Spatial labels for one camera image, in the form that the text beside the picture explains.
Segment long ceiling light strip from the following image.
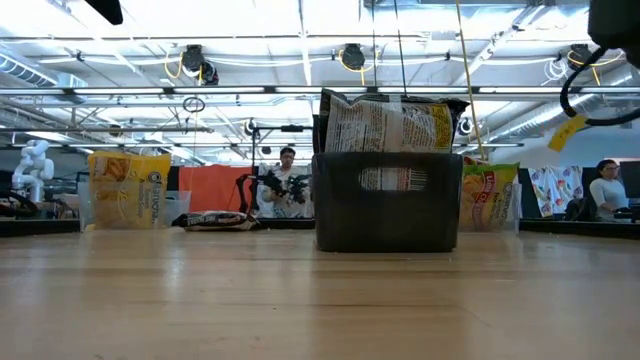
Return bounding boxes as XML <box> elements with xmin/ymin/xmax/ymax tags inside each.
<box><xmin>273</xmin><ymin>86</ymin><xmax>369</xmax><ymax>95</ymax></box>
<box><xmin>172</xmin><ymin>86</ymin><xmax>266</xmax><ymax>95</ymax></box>

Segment black aluminium table frame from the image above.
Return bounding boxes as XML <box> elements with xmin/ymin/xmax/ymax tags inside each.
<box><xmin>0</xmin><ymin>217</ymin><xmax>640</xmax><ymax>240</ymax></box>

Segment black partition panel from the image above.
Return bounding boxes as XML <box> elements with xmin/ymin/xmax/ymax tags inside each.
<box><xmin>582</xmin><ymin>159</ymin><xmax>640</xmax><ymax>221</ymax></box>

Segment yellow tape tag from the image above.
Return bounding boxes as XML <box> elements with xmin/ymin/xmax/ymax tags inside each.
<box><xmin>547</xmin><ymin>114</ymin><xmax>590</xmax><ymax>153</ymax></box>

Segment black fire noodle pack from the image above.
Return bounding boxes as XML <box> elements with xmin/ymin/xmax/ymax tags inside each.
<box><xmin>317</xmin><ymin>88</ymin><xmax>470</xmax><ymax>192</ymax></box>
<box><xmin>172</xmin><ymin>209</ymin><xmax>260</xmax><ymax>232</ymax></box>

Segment red partition screen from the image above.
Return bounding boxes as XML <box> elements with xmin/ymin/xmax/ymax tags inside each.
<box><xmin>177</xmin><ymin>164</ymin><xmax>250</xmax><ymax>212</ymax></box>

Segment black rig frame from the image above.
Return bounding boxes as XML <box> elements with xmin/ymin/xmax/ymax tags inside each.
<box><xmin>251</xmin><ymin>124</ymin><xmax>321</xmax><ymax>162</ymax></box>

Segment silver ventilation duct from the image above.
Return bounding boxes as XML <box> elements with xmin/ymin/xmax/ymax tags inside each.
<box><xmin>487</xmin><ymin>93</ymin><xmax>624</xmax><ymax>144</ymax></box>

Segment yellow hanging cable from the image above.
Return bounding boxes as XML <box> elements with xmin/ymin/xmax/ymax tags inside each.
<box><xmin>454</xmin><ymin>0</ymin><xmax>487</xmax><ymax>161</ymax></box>

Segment black hanging cable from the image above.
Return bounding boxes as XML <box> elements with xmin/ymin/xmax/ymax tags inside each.
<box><xmin>393</xmin><ymin>0</ymin><xmax>409</xmax><ymax>97</ymax></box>

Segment person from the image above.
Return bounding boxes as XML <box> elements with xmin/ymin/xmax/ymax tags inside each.
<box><xmin>256</xmin><ymin>146</ymin><xmax>315</xmax><ymax>220</ymax></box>
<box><xmin>588</xmin><ymin>158</ymin><xmax>631</xmax><ymax>222</ymax></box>

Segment yellow creamy chicken ramen pack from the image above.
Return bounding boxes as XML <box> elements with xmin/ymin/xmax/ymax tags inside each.
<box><xmin>88</xmin><ymin>151</ymin><xmax>172</xmax><ymax>230</ymax></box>

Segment black ceiling cable reel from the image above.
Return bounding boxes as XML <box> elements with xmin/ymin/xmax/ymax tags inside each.
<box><xmin>179</xmin><ymin>43</ymin><xmax>220</xmax><ymax>86</ymax></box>
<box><xmin>567</xmin><ymin>42</ymin><xmax>629</xmax><ymax>71</ymax></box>
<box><xmin>341</xmin><ymin>42</ymin><xmax>366</xmax><ymax>71</ymax></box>

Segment dark grey plastic bin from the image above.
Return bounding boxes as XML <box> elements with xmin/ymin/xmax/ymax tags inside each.
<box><xmin>310</xmin><ymin>151</ymin><xmax>464</xmax><ymax>254</ymax></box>

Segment green lime chili noodle pack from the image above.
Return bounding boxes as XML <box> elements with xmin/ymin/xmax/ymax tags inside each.
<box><xmin>459</xmin><ymin>162</ymin><xmax>521</xmax><ymax>232</ymax></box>

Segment black distant leader arms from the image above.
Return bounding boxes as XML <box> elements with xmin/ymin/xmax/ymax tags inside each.
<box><xmin>236</xmin><ymin>169</ymin><xmax>312</xmax><ymax>215</ymax></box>

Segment floral patterned cloth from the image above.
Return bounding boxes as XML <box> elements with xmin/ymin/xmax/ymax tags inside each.
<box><xmin>528</xmin><ymin>165</ymin><xmax>585</xmax><ymax>208</ymax></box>

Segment clear plastic bin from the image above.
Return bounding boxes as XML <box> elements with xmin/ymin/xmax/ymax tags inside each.
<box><xmin>77</xmin><ymin>189</ymin><xmax>192</xmax><ymax>231</ymax></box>
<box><xmin>459</xmin><ymin>162</ymin><xmax>524</xmax><ymax>235</ymax></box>

